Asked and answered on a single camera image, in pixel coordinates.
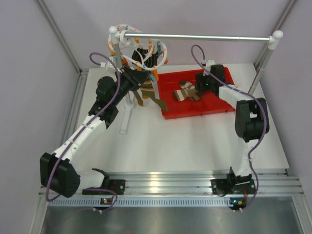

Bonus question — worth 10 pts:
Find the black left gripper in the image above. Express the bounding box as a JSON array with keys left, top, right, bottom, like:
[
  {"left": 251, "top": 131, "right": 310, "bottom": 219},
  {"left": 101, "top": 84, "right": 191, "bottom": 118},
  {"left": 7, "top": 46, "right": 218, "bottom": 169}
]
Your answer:
[{"left": 110, "top": 65, "right": 151, "bottom": 106}]

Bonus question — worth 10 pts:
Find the black white striped sock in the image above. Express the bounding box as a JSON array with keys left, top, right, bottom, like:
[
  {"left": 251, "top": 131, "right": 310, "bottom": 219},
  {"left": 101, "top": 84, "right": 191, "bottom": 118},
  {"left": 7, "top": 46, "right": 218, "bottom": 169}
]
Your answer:
[{"left": 131, "top": 48, "right": 159, "bottom": 68}]

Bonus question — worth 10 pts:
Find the white round clip hanger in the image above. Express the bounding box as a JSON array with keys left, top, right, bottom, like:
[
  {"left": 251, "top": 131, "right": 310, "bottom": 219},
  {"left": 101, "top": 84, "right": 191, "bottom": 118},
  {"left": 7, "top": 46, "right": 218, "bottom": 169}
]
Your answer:
[{"left": 108, "top": 24, "right": 169, "bottom": 71}]

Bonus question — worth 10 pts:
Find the olive green striped sock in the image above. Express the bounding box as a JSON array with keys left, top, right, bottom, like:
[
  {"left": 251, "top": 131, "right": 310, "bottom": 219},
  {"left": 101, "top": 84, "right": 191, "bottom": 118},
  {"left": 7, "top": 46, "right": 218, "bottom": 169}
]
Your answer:
[{"left": 133, "top": 89, "right": 148, "bottom": 106}]

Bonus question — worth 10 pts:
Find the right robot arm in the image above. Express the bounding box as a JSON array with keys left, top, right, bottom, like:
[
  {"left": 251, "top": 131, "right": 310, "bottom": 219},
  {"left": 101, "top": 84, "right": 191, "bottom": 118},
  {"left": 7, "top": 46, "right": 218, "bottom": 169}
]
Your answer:
[{"left": 195, "top": 62, "right": 270, "bottom": 196}]

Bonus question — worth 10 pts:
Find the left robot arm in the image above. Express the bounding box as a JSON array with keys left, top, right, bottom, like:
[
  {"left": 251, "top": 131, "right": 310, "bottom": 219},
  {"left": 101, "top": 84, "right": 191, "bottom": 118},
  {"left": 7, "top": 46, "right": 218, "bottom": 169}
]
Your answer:
[{"left": 39, "top": 66, "right": 150, "bottom": 198}]

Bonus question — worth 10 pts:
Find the brown beige striped sock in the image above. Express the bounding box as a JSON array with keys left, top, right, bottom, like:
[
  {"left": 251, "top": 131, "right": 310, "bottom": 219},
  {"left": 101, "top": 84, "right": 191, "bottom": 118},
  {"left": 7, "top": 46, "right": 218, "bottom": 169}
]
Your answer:
[{"left": 173, "top": 80, "right": 203, "bottom": 102}]

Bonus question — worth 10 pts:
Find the red plastic tray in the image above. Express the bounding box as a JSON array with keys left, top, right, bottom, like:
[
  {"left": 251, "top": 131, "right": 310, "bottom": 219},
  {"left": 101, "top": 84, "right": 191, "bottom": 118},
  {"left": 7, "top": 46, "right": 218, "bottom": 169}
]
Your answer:
[{"left": 157, "top": 69, "right": 234, "bottom": 119}]

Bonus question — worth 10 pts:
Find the white metal drying rack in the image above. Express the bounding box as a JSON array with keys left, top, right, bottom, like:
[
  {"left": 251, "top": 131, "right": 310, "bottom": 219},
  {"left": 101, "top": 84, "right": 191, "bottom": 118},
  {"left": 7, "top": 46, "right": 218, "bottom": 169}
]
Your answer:
[{"left": 108, "top": 24, "right": 283, "bottom": 119}]

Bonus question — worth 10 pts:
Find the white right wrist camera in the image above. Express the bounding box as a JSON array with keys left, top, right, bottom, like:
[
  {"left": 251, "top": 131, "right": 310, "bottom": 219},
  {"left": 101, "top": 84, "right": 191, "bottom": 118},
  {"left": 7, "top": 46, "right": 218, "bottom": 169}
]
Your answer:
[{"left": 201, "top": 59, "right": 216, "bottom": 70}]

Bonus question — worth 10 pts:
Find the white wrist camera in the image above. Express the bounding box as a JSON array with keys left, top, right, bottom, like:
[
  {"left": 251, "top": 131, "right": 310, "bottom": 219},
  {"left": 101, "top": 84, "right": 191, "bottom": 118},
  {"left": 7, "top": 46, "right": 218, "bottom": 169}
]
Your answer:
[
  {"left": 100, "top": 56, "right": 116, "bottom": 72},
  {"left": 201, "top": 59, "right": 216, "bottom": 70}
]

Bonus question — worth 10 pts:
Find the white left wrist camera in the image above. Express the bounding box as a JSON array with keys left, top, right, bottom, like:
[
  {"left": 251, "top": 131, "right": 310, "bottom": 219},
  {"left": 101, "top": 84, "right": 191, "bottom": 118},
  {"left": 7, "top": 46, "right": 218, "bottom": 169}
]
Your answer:
[{"left": 100, "top": 56, "right": 116, "bottom": 72}]

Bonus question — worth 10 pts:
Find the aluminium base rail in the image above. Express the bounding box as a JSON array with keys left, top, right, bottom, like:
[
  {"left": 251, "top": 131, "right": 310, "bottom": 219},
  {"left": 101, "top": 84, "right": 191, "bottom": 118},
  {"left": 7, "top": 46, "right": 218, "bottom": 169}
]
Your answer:
[{"left": 49, "top": 172, "right": 304, "bottom": 210}]

